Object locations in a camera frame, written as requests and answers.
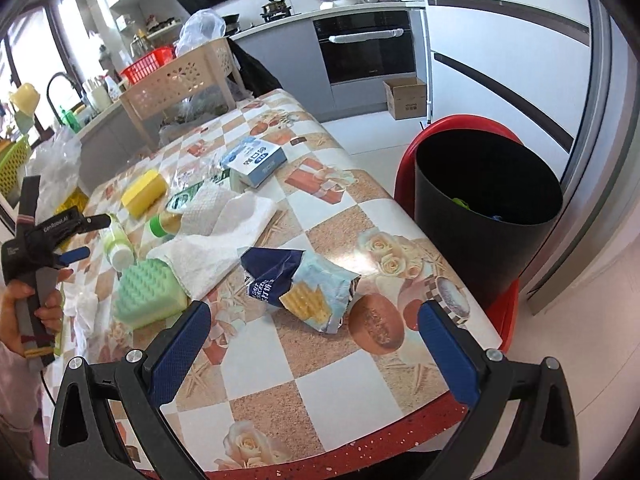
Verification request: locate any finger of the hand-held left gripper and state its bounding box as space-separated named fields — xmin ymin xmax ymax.
xmin=50 ymin=246 xmax=92 ymax=267
xmin=75 ymin=213 xmax=112 ymax=235

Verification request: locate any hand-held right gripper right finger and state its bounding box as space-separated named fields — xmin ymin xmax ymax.
xmin=417 ymin=299 xmax=581 ymax=480

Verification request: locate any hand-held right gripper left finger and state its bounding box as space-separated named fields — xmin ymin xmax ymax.
xmin=48 ymin=300 xmax=212 ymax=480

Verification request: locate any pale green bottle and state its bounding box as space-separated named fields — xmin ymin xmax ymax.
xmin=102 ymin=212 xmax=137 ymax=272

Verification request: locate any yellow sponge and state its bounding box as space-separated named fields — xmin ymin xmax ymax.
xmin=121 ymin=170 xmax=168 ymax=218

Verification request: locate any green cap bottle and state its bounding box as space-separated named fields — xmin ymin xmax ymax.
xmin=149 ymin=182 xmax=216 ymax=237

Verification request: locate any green sponge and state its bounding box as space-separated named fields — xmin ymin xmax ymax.
xmin=112 ymin=257 xmax=190 ymax=329

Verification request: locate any black trash bin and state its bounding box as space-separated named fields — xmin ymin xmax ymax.
xmin=414 ymin=127 xmax=565 ymax=306

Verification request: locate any white paper towel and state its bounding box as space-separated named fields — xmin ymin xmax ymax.
xmin=145 ymin=185 xmax=278 ymax=301

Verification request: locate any dark blue cracker packet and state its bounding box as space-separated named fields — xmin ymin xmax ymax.
xmin=240 ymin=247 xmax=361 ymax=335

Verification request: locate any blue white mask box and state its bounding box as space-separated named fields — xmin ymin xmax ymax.
xmin=222 ymin=137 xmax=288 ymax=190

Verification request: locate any person's left forearm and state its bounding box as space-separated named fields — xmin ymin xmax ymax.
xmin=0 ymin=345 xmax=46 ymax=480

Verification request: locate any person's left hand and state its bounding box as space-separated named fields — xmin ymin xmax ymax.
xmin=0 ymin=270 xmax=74 ymax=358

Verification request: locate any gold foil bag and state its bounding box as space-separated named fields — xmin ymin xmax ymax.
xmin=54 ymin=187 xmax=88 ymax=221

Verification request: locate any large clear plastic bag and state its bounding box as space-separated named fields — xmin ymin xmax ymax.
xmin=25 ymin=127 xmax=83 ymax=216

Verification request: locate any yellow-green plastic basket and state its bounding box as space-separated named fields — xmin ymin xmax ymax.
xmin=0 ymin=135 xmax=32 ymax=201

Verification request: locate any green dish soap bottle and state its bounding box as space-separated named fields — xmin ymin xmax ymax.
xmin=57 ymin=105 xmax=81 ymax=133

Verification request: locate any checkered printed tablecloth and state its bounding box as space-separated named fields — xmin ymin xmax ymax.
xmin=40 ymin=89 xmax=503 ymax=476

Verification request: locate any black kitchen faucet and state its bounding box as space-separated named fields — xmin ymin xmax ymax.
xmin=46 ymin=72 xmax=88 ymax=121

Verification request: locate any yellow plastic bowl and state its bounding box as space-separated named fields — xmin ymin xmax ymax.
xmin=9 ymin=82 xmax=42 ymax=113

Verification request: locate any red plastic basket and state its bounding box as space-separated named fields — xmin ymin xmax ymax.
xmin=119 ymin=46 xmax=177 ymax=86

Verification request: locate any beige perforated chair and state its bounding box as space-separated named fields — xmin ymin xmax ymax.
xmin=120 ymin=37 xmax=246 ymax=148

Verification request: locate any black plastic bag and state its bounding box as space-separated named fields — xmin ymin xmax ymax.
xmin=227 ymin=37 xmax=281 ymax=98

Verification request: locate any red plastic stool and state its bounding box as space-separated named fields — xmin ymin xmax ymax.
xmin=394 ymin=115 xmax=521 ymax=353

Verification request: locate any grey kitchen counter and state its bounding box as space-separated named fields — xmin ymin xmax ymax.
xmin=75 ymin=0 xmax=426 ymax=171

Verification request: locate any cardboard box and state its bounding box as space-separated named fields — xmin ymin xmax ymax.
xmin=383 ymin=77 xmax=428 ymax=121

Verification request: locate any black built-in oven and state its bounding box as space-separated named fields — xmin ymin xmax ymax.
xmin=312 ymin=10 xmax=418 ymax=87

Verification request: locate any white refrigerator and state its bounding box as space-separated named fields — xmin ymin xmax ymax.
xmin=415 ymin=0 xmax=593 ymax=161

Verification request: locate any sliding door frame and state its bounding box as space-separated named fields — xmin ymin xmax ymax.
xmin=525 ymin=0 xmax=640 ymax=316

